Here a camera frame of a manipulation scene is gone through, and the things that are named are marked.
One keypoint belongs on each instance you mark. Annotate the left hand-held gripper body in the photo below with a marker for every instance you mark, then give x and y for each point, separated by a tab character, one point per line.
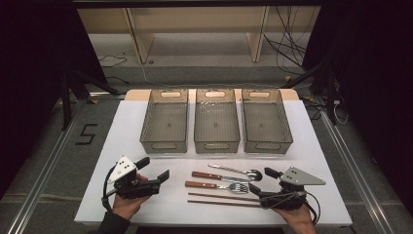
130	188

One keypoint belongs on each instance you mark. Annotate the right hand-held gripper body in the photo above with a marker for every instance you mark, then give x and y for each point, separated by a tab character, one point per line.
285	198

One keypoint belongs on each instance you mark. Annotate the metal spoon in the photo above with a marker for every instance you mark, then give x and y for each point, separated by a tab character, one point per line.
256	175

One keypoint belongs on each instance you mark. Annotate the grey translucent plastic bin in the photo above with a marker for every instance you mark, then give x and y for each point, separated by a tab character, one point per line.
216	126
266	126
164	126

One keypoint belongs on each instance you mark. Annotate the person's left hand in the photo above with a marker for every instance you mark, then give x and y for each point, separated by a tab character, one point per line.
126	206

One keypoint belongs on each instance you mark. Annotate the person's right hand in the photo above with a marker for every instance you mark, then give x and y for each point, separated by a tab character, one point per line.
297	219

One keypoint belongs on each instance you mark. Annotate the white table cover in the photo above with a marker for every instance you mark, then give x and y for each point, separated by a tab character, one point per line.
181	213

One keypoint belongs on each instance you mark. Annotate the yellow tape piece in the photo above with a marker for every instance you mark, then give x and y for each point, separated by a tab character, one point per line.
94	101
288	78

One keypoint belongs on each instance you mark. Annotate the black metal stand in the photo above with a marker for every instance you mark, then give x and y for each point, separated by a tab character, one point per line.
66	104
330	97

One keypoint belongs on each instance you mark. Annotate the dark curtain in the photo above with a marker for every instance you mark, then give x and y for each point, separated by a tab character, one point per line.
380	81
29	81

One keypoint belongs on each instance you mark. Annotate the aluminium floor rail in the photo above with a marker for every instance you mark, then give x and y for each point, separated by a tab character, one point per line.
357	182
42	182

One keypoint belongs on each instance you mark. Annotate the beige wooden furniture frame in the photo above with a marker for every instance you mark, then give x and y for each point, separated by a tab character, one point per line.
201	19

